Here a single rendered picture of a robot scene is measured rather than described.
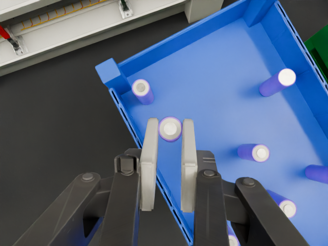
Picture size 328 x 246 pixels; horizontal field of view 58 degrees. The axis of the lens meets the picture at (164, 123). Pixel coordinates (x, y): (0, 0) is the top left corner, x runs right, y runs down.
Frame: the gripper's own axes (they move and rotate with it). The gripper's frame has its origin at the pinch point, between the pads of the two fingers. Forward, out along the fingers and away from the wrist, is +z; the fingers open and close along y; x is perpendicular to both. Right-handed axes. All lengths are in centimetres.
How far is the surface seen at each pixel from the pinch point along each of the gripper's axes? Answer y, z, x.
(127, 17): -11, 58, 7
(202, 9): 7, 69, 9
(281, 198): 11.0, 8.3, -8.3
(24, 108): -43, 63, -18
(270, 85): 10.4, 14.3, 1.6
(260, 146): 8.8, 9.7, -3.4
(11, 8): -28.6, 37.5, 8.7
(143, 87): -2.9, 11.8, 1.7
